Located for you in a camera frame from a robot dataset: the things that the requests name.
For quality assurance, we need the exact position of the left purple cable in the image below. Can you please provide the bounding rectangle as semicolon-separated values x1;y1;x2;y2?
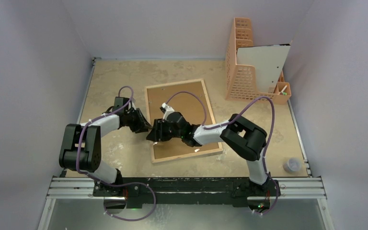
76;85;135;186

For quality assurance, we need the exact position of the orange plastic file organizer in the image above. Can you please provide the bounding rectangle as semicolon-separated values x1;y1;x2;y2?
225;17;292;104

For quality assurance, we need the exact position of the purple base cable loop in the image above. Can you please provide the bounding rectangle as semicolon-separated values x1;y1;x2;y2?
103;182;157;222

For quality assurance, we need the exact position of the white wooden picture frame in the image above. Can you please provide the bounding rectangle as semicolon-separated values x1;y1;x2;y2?
144;79;223;164

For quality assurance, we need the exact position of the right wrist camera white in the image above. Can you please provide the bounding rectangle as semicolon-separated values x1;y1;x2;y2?
160;103;175;120

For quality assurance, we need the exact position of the white board sheet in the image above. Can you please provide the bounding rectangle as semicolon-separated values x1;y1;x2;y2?
237;44;291;93

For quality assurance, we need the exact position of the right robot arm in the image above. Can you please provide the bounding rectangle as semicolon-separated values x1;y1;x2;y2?
146;112;273;195

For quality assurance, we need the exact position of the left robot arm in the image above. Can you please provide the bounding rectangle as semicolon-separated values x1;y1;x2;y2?
59;96;151;196

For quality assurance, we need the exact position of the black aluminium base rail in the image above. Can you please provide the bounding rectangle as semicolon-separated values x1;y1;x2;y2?
46;177;326;209

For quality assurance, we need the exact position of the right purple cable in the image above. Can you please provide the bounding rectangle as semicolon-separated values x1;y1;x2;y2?
165;91;276;178

